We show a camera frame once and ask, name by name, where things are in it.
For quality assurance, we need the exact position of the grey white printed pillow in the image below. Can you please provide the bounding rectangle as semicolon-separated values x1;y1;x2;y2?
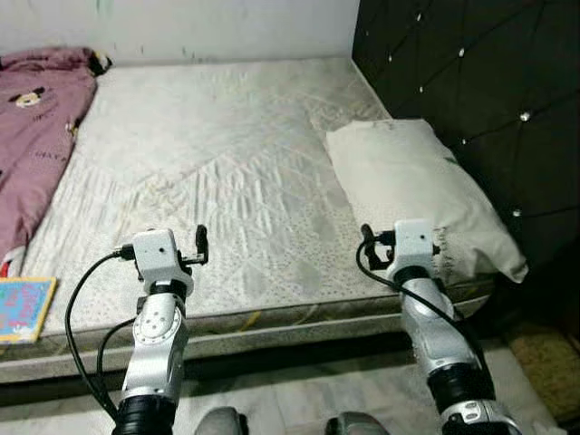
324;118;529;284

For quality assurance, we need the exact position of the colourful children's book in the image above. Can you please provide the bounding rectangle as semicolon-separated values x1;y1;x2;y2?
0;276;58;345

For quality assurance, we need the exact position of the quilted grey white mattress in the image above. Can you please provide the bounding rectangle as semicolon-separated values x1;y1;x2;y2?
0;57;508;386

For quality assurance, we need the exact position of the dark bed base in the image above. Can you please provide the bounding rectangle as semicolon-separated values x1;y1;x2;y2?
0;326;508;409

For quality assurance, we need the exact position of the grey robot left leg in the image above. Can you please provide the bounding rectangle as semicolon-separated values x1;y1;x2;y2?
195;406;250;435

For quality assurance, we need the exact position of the grey robot leg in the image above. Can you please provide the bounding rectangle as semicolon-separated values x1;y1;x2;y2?
195;406;250;435
324;412;391;435

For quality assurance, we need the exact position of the grey robot right leg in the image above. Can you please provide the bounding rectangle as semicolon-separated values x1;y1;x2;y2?
324;412;391;435

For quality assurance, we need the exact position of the black tufted headboard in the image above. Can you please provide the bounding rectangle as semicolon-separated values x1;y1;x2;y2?
352;0;580;273

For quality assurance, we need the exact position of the brown rug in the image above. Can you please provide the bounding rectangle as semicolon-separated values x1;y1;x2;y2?
503;322;580;427

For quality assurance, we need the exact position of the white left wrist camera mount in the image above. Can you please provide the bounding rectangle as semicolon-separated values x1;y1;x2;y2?
131;228;193;291

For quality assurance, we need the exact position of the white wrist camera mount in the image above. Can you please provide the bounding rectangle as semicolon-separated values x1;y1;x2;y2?
131;228;193;291
391;219;440;277

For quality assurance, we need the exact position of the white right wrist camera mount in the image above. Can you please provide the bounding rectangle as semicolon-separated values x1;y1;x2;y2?
391;219;440;277

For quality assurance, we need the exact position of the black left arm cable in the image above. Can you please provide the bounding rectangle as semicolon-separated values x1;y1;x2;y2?
65;245;137;422
95;317;141;400

